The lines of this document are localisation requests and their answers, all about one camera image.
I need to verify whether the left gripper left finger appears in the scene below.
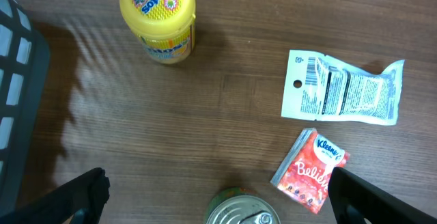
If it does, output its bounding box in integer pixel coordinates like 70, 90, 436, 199
1, 167, 110, 224

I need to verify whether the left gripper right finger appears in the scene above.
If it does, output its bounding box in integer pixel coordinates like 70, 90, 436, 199
328, 167, 436, 224

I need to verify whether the red juice carton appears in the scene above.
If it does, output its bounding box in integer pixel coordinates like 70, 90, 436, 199
270, 128, 350, 214

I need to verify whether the silver tin can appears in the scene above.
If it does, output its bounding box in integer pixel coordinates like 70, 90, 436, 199
203, 187, 281, 224

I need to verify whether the silver foil sachet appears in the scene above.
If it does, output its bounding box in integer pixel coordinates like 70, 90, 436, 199
281, 50, 405, 126

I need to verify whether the yellow lidded jar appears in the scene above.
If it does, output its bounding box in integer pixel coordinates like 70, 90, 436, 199
119, 0, 196, 64

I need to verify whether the grey plastic mesh basket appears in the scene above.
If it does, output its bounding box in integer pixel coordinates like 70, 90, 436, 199
1, 0, 50, 216

